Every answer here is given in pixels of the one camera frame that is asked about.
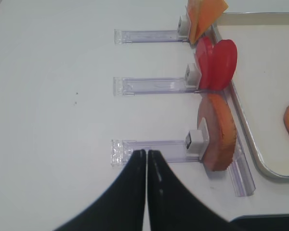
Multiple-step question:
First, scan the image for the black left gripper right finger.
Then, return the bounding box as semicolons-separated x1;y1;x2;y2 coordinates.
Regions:
147;150;234;231

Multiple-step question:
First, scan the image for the clear left food rack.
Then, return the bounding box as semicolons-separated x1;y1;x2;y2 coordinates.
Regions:
111;28;256;197

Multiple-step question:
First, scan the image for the white pusher block tomato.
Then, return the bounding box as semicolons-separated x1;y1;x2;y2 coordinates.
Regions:
184;63;202;88

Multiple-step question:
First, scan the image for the upright bread slice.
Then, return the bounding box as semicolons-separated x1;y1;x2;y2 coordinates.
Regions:
197;93;237;171

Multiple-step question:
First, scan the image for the orange cheese slice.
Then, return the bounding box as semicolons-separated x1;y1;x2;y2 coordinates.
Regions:
186;0;203;45
196;0;228;40

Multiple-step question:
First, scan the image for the inner red tomato slice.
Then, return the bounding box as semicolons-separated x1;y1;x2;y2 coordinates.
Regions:
209;39;237;90

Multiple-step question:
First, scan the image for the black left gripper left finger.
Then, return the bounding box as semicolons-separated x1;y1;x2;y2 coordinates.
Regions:
57;150;146;231

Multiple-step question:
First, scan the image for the white pusher block bread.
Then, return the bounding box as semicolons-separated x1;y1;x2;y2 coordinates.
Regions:
185;117;210;161

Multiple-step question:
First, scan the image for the inner orange cheese slice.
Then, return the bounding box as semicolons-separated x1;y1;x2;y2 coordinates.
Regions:
196;0;228;40

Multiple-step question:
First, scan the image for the outer orange cheese slice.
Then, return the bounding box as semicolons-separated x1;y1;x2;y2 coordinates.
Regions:
186;0;203;45

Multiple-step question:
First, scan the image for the white metal tray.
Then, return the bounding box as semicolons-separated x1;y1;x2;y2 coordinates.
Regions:
212;13;289;179

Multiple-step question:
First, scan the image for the white pusher block cheese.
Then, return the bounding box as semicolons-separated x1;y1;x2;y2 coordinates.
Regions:
177;14;191;38

